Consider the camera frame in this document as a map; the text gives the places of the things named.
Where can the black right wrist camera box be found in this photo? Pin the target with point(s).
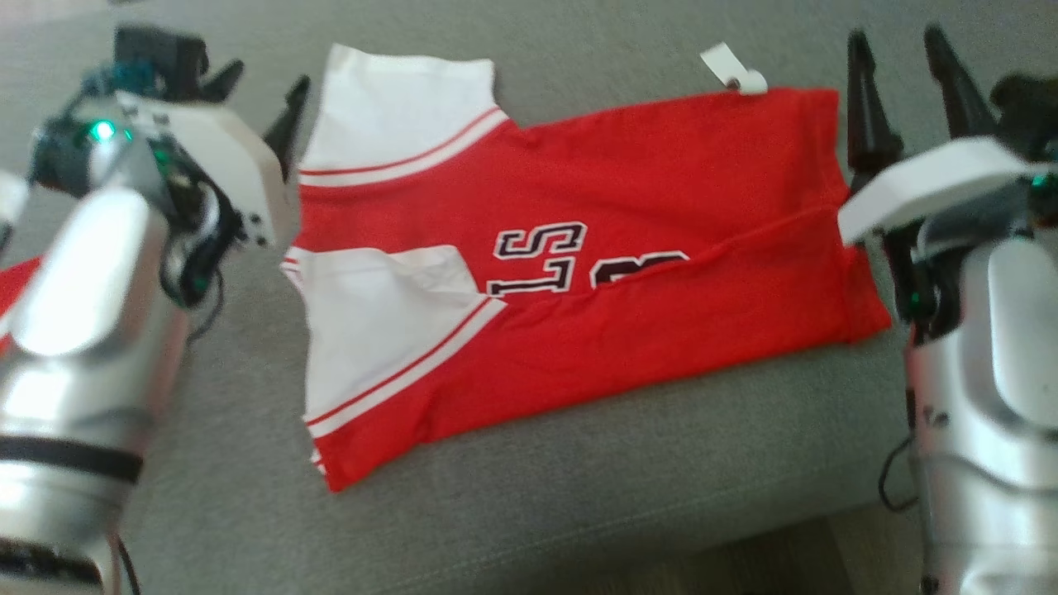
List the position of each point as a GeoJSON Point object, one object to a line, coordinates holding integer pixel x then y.
{"type": "Point", "coordinates": [1029, 107]}

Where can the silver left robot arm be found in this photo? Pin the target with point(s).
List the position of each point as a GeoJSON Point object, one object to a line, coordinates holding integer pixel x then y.
{"type": "Point", "coordinates": [74, 330]}

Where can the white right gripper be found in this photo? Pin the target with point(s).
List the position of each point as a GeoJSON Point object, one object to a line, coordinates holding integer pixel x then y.
{"type": "Point", "coordinates": [926, 182]}

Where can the red jersey white sleeves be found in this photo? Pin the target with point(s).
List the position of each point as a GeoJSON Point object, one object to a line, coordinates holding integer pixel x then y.
{"type": "Point", "coordinates": [661, 182]}

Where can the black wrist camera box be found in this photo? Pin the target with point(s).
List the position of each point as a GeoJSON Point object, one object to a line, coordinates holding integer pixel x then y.
{"type": "Point", "coordinates": [161, 54]}
{"type": "Point", "coordinates": [1029, 107]}

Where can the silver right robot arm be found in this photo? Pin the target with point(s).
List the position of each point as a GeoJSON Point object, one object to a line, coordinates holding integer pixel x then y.
{"type": "Point", "coordinates": [992, 413]}

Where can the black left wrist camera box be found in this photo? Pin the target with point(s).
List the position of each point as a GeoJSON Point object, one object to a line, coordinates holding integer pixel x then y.
{"type": "Point", "coordinates": [161, 54]}

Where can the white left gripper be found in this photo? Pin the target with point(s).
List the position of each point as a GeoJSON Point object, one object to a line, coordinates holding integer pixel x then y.
{"type": "Point", "coordinates": [215, 157]}

